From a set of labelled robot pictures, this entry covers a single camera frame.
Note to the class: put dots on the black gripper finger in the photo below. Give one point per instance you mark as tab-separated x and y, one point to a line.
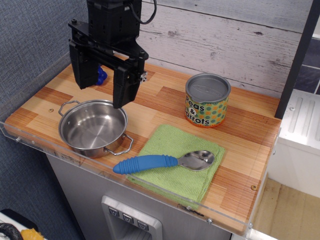
85	69
125	87

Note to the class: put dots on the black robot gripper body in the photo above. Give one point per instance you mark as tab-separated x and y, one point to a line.
109	36

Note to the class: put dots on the silver steel pot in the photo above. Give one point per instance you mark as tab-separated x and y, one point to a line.
94	128

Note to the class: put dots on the blue plastic blueberry cluster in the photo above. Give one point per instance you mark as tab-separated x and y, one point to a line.
102	76

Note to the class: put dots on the peas and carrots can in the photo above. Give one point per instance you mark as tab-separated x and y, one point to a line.
206	101

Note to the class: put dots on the grey toy fridge cabinet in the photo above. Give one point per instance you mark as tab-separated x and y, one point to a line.
84	189

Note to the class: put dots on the silver dispenser button panel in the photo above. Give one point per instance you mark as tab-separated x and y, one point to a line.
127	223

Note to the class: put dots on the clear acrylic table guard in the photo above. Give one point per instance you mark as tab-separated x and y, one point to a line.
166	176

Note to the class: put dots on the yellow object at corner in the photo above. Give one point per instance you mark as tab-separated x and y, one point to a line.
31	234

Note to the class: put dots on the white toy sink unit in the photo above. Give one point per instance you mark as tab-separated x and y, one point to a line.
295	161

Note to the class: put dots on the blue handled metal spoon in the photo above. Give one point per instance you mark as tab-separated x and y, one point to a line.
195	161

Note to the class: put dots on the dark grey right post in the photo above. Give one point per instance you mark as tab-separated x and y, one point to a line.
299	57

